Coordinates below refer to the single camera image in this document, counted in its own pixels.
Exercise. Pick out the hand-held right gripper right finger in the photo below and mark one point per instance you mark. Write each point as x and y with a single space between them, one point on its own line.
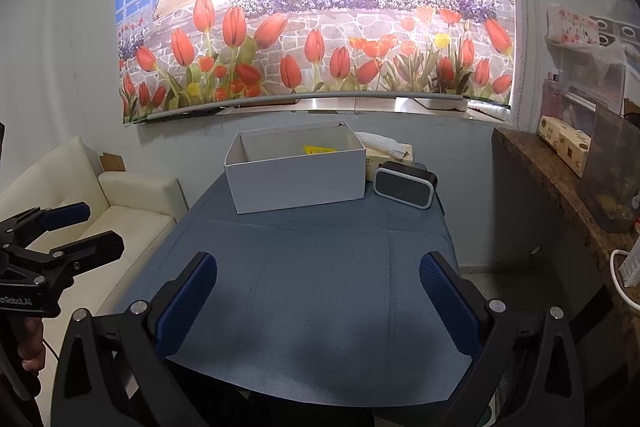
450 302

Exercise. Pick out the black speaker clock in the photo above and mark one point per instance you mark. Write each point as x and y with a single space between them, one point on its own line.
402 187

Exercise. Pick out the tulip wall poster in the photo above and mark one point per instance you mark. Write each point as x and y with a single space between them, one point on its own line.
300 7

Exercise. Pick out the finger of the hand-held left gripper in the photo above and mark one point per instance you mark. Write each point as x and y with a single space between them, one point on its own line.
65 214
90 249

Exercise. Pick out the tissue box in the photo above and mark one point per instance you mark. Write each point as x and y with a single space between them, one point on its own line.
395 152

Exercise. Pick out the blue tablecloth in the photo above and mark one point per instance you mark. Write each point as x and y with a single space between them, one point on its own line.
310 297

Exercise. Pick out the brown cardboard flap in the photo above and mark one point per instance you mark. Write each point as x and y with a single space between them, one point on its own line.
112 162

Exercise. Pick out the clear plastic storage drawers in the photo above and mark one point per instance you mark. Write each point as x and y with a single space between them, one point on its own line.
585 82

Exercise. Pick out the white leather sofa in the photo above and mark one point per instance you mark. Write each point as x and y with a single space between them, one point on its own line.
130 227

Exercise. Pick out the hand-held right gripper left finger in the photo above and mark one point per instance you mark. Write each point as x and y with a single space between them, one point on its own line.
185 302

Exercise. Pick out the person's left hand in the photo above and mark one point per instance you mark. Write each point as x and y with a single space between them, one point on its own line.
36 347

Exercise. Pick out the white cardboard box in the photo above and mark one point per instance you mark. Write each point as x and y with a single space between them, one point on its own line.
295 182

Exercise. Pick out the grey poster rod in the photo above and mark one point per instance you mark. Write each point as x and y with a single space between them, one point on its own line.
280 98

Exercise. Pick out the yellow sunflower snack packet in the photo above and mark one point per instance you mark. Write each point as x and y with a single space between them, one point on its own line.
317 150

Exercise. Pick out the floral pouch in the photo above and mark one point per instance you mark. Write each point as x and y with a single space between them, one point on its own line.
570 27

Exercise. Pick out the clear plastic container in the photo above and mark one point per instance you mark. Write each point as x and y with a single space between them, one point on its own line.
607 167

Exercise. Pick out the beige printed carton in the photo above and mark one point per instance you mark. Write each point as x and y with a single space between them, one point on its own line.
565 144

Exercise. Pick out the brown stone counter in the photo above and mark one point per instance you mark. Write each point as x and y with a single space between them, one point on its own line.
550 187

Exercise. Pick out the small white carton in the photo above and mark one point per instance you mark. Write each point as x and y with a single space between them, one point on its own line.
631 264

